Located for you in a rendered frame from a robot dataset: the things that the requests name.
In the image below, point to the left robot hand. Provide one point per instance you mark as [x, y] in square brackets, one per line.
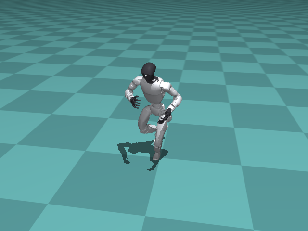
[167, 114]

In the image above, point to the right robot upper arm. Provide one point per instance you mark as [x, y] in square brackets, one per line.
[134, 84]

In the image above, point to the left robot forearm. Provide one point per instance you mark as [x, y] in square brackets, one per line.
[175, 103]

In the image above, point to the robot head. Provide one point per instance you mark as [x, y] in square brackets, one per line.
[149, 69]

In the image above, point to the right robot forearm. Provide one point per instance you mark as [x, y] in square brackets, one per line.
[128, 95]

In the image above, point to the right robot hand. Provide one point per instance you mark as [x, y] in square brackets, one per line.
[133, 101]

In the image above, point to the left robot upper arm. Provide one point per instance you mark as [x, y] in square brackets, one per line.
[167, 87]

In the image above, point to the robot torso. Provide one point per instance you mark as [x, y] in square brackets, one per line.
[154, 94]

